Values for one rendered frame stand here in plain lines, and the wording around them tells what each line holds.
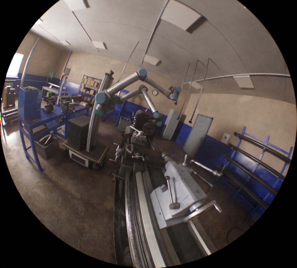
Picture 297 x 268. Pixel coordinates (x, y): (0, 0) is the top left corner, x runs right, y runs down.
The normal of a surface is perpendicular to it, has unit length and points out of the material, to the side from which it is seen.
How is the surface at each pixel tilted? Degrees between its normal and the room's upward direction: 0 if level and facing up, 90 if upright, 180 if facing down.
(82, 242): 0
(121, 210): 0
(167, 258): 0
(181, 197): 76
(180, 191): 82
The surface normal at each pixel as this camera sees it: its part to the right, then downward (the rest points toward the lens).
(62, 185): 0.36, -0.92
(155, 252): -0.24, -0.94
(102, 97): 0.16, 0.29
